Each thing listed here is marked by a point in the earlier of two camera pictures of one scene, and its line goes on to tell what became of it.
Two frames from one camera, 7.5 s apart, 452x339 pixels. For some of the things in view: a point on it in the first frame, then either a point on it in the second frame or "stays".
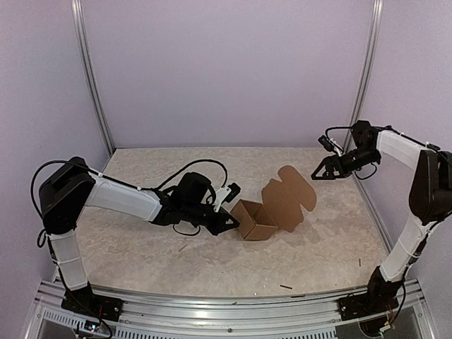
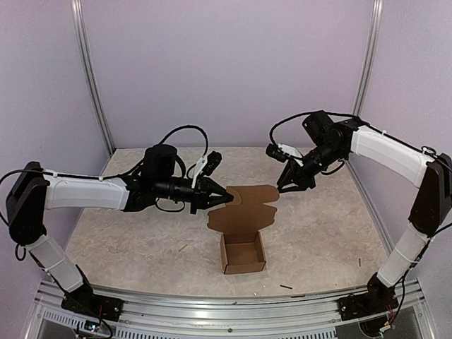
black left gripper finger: [227, 227] -> [217, 198]
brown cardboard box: [281, 206] -> [241, 222]
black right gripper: [335, 161] -> [303, 179]
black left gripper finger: [233, 219] -> [219, 188]
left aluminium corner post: [76, 8] stays
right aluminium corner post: [365, 71] stays
